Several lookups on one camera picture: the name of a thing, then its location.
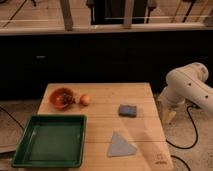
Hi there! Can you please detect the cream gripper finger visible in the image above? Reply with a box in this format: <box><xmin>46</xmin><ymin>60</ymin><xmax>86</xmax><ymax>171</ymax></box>
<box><xmin>162</xmin><ymin>109</ymin><xmax>176</xmax><ymax>124</ymax></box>

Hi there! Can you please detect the small orange fruit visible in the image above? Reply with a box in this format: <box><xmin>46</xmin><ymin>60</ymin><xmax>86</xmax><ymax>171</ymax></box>
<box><xmin>79</xmin><ymin>94</ymin><xmax>91</xmax><ymax>106</ymax></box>

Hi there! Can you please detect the black cable left floor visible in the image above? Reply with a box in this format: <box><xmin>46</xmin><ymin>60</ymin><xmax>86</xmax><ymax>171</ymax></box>
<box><xmin>0</xmin><ymin>105</ymin><xmax>26</xmax><ymax>132</ymax></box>

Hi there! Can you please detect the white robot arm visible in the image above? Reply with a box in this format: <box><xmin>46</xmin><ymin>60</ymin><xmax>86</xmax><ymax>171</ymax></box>
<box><xmin>158</xmin><ymin>62</ymin><xmax>213</xmax><ymax>124</ymax></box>

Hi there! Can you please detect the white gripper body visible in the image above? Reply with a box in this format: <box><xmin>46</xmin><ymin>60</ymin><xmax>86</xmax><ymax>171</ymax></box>
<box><xmin>158</xmin><ymin>87</ymin><xmax>185</xmax><ymax>114</ymax></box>

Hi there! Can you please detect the blue sponge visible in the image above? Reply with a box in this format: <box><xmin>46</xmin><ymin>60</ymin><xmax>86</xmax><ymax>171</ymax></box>
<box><xmin>118</xmin><ymin>105</ymin><xmax>137</xmax><ymax>117</ymax></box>

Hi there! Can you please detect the green plastic tray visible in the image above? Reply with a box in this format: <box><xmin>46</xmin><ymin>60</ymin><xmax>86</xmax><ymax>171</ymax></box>
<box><xmin>12</xmin><ymin>115</ymin><xmax>87</xmax><ymax>168</ymax></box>

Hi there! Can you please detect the wooden rail frame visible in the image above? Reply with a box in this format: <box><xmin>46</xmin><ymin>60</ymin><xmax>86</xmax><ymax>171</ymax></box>
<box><xmin>0</xmin><ymin>0</ymin><xmax>213</xmax><ymax>35</ymax></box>

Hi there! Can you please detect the blue folded cloth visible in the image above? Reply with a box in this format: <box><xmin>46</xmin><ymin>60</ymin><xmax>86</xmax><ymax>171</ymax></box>
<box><xmin>107</xmin><ymin>132</ymin><xmax>137</xmax><ymax>157</ymax></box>

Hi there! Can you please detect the orange bowl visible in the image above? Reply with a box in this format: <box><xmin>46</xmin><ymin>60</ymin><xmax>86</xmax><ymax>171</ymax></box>
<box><xmin>49</xmin><ymin>87</ymin><xmax>76</xmax><ymax>110</ymax></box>

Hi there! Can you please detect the black cable floor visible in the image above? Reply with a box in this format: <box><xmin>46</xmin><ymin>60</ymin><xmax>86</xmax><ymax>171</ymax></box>
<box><xmin>165</xmin><ymin>104</ymin><xmax>200</xmax><ymax>171</ymax></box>
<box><xmin>0</xmin><ymin>105</ymin><xmax>26</xmax><ymax>132</ymax></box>

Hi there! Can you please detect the black cable right floor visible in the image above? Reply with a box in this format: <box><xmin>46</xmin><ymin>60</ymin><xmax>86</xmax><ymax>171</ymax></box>
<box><xmin>165</xmin><ymin>104</ymin><xmax>200</xmax><ymax>171</ymax></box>

